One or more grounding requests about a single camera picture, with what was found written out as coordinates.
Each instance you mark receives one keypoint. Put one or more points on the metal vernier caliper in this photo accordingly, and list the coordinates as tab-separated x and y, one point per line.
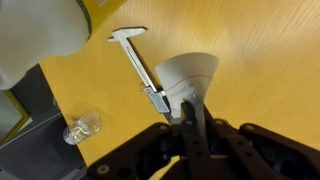
140	66

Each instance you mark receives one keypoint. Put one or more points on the white paper cup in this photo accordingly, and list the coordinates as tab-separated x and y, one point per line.
190	76

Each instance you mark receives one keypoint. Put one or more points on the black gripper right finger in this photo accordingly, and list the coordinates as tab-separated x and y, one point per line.
260	153

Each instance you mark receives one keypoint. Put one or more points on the spray bottle with yellow label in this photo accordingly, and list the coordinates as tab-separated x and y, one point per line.
40	30

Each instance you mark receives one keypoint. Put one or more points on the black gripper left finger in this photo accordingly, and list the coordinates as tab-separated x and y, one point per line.
195	146

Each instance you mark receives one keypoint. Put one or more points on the clear plastic water bottle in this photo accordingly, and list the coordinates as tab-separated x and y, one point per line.
81	128

